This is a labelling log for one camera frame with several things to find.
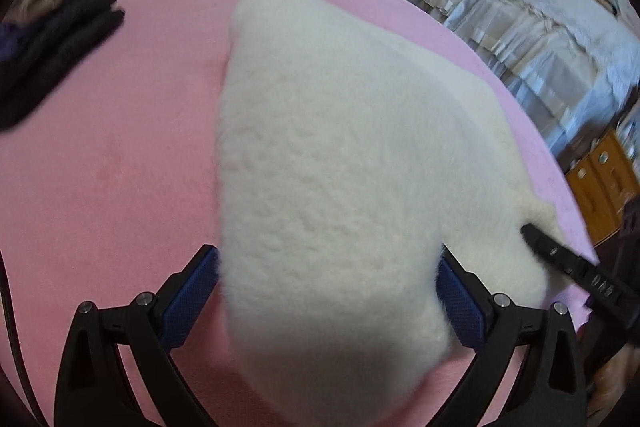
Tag bed with white lace cover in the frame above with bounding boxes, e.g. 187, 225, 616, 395
400, 0, 640, 168

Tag pink blanket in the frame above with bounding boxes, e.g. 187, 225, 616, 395
0, 0, 601, 427

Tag black cable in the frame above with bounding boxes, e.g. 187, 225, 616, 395
0, 251, 37, 427

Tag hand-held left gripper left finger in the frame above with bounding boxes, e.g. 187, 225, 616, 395
53, 244, 222, 427

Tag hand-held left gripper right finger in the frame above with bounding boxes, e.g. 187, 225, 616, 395
436, 244, 589, 427

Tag black fuzzy garment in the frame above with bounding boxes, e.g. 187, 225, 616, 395
0, 0, 126, 132

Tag yellow wooden cabinet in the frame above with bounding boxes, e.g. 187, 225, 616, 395
565, 131, 640, 249

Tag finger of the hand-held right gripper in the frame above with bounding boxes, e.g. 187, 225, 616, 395
521, 221, 632, 308

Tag purple garment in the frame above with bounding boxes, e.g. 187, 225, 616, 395
0, 23, 32, 64

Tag white fuzzy sweater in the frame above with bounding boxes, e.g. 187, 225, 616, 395
215, 0, 569, 414

